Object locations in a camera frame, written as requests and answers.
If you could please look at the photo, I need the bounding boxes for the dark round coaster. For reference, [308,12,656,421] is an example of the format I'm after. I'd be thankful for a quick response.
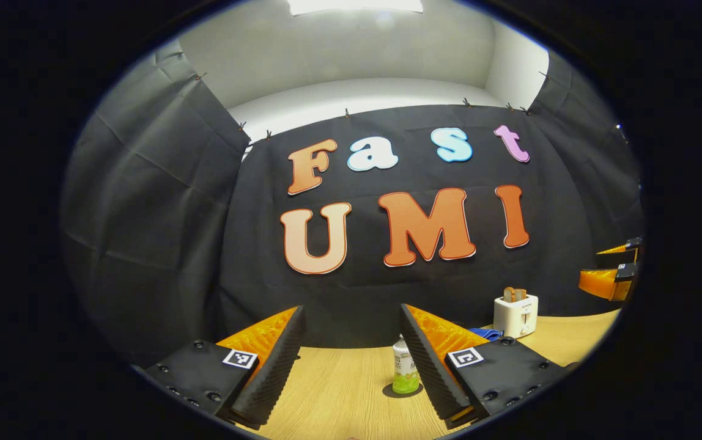
[382,383,426,400]

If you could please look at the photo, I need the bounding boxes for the black backdrop cloth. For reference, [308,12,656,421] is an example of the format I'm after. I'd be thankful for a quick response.
[61,40,645,367]

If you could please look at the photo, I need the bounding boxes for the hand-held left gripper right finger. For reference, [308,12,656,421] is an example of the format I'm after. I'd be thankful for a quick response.
[399,303,572,430]

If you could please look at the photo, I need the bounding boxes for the cream toaster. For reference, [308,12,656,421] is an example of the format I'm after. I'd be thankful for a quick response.
[493,294,540,339]

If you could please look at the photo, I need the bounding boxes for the ceiling light panel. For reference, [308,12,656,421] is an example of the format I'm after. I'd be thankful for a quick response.
[289,0,424,15]

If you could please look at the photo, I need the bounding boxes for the clear labelled water bottle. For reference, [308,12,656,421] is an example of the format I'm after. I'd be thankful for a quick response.
[391,334,421,395]

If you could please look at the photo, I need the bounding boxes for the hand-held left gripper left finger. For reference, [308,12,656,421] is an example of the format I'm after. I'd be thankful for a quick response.
[142,306,308,431]

